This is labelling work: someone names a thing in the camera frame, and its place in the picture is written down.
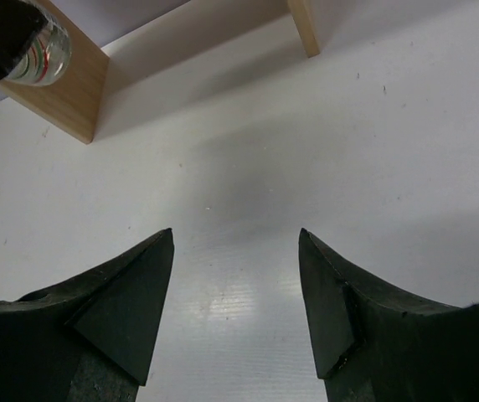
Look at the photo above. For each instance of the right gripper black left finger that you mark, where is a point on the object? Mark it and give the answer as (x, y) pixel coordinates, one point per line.
(91, 337)

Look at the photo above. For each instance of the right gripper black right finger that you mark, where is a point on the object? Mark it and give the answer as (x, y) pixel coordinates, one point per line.
(373, 341)

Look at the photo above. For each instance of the clear bottle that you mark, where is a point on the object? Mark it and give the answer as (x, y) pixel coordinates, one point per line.
(48, 56)

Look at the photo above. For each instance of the wooden two-tier shelf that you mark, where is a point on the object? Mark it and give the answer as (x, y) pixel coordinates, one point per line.
(73, 102)

